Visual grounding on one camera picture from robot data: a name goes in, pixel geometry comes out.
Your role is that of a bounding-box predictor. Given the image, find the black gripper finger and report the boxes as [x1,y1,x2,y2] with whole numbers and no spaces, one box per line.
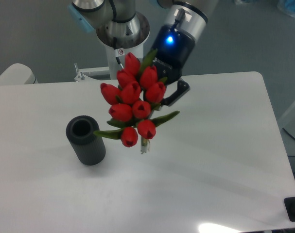
[161,80,190,106]

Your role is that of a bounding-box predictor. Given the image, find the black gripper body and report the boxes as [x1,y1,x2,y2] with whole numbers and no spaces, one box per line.
[152,25,195,85]

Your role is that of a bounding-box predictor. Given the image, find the red tulip bouquet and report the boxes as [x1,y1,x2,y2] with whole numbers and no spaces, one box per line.
[94,50,179,153]

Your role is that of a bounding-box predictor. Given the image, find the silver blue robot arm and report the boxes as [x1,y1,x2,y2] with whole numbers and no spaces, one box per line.
[68,0,218,106]

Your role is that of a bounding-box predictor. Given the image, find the dark grey ribbed vase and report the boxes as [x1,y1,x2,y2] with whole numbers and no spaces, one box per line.
[66,116,106,166]

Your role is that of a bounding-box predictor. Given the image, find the white chair back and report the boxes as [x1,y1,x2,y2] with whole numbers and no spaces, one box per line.
[0,63,38,86]

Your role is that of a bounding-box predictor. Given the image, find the black device at table edge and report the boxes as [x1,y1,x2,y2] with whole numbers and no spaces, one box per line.
[284,197,295,222]

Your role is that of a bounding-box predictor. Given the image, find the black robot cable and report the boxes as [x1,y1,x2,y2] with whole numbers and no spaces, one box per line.
[113,36,126,70]

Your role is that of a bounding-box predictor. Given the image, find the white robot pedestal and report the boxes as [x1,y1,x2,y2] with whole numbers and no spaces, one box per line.
[73,12,163,83]

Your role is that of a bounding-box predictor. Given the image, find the black floor cable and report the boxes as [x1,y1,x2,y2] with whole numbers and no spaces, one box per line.
[282,127,295,144]

